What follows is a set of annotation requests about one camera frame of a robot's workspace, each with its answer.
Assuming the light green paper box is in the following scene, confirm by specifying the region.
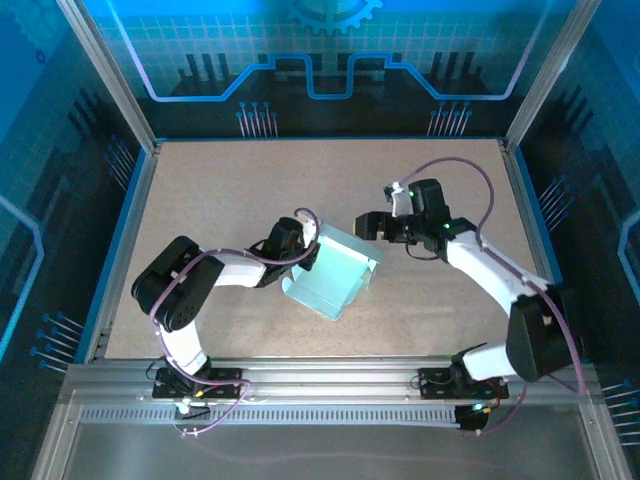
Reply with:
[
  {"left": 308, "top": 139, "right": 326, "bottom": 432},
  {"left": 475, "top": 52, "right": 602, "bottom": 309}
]
[{"left": 279, "top": 223, "right": 389, "bottom": 322}]

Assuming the black connector box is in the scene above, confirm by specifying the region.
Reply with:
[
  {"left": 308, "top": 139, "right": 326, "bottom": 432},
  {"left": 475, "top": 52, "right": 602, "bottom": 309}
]
[{"left": 453, "top": 403, "right": 491, "bottom": 434}]

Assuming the small white black connector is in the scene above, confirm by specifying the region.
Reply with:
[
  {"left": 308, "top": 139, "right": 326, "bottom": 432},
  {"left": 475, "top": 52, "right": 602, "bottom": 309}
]
[{"left": 172, "top": 397, "right": 212, "bottom": 422}]

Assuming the grey metal tray panel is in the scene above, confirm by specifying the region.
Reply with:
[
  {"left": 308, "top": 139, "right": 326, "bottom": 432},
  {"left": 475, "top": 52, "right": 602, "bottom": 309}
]
[{"left": 29, "top": 394, "right": 634, "bottom": 480}]

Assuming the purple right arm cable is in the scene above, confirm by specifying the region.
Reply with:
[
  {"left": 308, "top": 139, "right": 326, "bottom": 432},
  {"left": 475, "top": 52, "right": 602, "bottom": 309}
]
[{"left": 399, "top": 157, "right": 589, "bottom": 437}]

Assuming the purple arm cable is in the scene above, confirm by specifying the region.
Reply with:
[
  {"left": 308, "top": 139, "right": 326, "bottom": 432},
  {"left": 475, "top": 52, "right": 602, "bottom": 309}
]
[
  {"left": 399, "top": 157, "right": 589, "bottom": 437},
  {"left": 148, "top": 207, "right": 321, "bottom": 439}
]

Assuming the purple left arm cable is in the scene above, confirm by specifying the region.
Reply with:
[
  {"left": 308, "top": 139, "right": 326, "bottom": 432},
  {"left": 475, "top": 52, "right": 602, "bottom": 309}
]
[{"left": 148, "top": 207, "right": 321, "bottom": 439}]

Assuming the aluminium right table side rail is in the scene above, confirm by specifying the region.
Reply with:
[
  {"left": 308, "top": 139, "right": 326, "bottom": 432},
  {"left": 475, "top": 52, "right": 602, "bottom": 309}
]
[{"left": 499, "top": 139, "right": 576, "bottom": 361}]

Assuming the aluminium table side rail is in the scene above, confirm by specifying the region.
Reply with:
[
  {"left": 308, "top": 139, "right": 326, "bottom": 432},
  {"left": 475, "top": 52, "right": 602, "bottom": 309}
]
[
  {"left": 82, "top": 141, "right": 162, "bottom": 364},
  {"left": 499, "top": 139, "right": 576, "bottom": 361}
]

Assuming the aluminium mounting rail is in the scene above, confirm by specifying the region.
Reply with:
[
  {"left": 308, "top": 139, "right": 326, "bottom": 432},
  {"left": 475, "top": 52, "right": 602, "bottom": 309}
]
[{"left": 59, "top": 357, "right": 609, "bottom": 406}]

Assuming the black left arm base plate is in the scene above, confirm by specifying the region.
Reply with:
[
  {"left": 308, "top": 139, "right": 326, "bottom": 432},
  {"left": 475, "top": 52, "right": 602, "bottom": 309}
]
[{"left": 151, "top": 367, "right": 245, "bottom": 400}]

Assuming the aluminium left table side rail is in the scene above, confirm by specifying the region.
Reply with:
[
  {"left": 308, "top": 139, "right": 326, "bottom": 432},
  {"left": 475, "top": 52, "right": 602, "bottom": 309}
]
[{"left": 82, "top": 141, "right": 162, "bottom": 364}]

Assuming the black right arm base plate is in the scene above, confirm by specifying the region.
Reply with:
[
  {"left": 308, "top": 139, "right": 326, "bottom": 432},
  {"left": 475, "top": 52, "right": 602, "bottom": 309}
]
[{"left": 418, "top": 367, "right": 510, "bottom": 400}]

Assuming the aluminium right frame post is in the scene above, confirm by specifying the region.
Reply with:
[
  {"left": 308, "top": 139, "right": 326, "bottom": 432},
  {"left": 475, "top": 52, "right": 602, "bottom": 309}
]
[{"left": 504, "top": 0, "right": 604, "bottom": 151}]

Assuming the aluminium frame post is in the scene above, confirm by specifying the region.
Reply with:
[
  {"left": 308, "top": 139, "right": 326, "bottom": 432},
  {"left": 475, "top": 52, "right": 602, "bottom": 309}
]
[
  {"left": 504, "top": 0, "right": 604, "bottom": 151},
  {"left": 55, "top": 0, "right": 160, "bottom": 154}
]

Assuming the slotted grey cable duct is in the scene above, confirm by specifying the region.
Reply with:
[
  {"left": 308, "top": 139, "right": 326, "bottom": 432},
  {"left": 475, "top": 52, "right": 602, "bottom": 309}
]
[{"left": 79, "top": 405, "right": 464, "bottom": 426}]

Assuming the aluminium left frame post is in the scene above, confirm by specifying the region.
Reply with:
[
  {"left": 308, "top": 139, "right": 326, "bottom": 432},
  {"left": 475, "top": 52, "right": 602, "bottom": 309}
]
[{"left": 55, "top": 0, "right": 160, "bottom": 154}]

